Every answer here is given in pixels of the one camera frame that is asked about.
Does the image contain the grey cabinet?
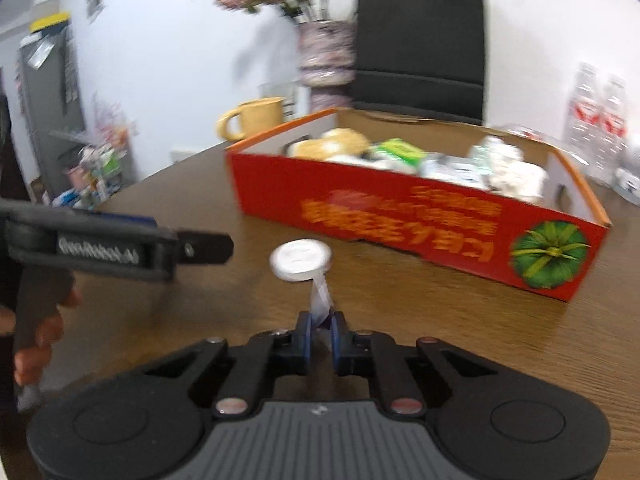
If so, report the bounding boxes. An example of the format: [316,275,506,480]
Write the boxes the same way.
[15,10,89,202]

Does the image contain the yellow mug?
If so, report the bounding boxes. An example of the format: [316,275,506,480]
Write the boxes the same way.
[216,96,286,143]

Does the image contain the yellow bread buns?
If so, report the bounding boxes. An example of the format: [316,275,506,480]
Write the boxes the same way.
[287,128,372,161]

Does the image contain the green yellow tissue pack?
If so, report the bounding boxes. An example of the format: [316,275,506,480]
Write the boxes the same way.
[372,138,426,166]

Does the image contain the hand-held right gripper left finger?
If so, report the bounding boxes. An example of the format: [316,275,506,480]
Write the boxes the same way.
[145,311,321,418]

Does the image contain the clear cotton swab container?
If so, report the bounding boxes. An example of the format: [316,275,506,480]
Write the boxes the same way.
[420,152,488,189]

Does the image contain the clear glass cup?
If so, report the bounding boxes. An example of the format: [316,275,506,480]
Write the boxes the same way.
[260,80,299,117]

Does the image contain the purple white ceramic vase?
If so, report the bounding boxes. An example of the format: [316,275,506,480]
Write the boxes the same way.
[297,20,356,108]

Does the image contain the white round disc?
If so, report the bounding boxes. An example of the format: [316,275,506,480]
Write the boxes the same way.
[269,239,332,283]

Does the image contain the cluttered wire rack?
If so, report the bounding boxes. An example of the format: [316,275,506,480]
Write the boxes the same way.
[50,100,137,209]

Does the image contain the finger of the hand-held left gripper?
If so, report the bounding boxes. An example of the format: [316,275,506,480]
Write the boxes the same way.
[172,230,234,267]
[97,211,157,228]

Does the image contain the black paper bag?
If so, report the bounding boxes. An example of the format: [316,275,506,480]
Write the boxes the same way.
[350,0,489,126]

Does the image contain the clear plastic bag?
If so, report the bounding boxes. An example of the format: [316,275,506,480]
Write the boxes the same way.
[467,135,521,166]

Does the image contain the white tissue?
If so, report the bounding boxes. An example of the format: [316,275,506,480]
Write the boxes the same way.
[482,157,549,204]

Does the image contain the person's left hand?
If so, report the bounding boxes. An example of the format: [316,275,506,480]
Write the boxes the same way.
[12,272,84,388]

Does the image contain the clear water bottle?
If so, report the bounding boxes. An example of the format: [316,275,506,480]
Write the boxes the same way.
[565,62,602,162]
[595,74,630,189]

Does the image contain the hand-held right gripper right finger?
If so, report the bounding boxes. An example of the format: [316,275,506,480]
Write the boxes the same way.
[327,311,501,416]

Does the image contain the clear candy wrapper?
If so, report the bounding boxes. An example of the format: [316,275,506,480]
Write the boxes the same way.
[310,272,335,347]

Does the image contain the red cardboard box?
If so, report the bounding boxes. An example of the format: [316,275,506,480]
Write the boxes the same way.
[225,106,613,303]

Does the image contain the crushed clear plastic bottle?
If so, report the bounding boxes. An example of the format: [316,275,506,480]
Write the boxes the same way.
[492,122,547,142]

